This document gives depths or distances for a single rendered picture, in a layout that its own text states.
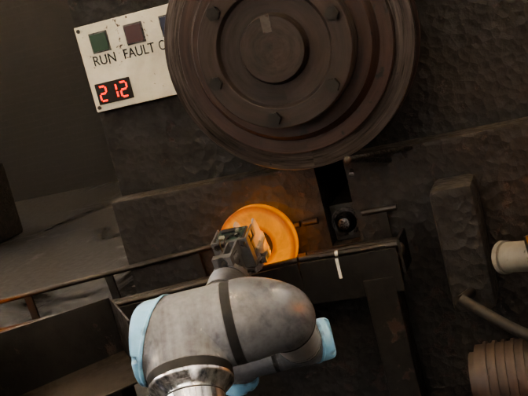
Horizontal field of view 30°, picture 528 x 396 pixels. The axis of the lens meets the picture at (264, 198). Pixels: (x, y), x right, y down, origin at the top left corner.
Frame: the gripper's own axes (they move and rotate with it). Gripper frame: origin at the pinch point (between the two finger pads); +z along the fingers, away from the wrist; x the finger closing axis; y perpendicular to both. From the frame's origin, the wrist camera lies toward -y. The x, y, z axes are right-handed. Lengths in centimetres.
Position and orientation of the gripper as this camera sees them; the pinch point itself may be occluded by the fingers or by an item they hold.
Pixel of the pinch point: (255, 234)
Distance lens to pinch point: 194.9
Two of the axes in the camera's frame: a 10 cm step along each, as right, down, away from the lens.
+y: -3.2, -8.5, -4.2
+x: -9.3, 1.9, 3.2
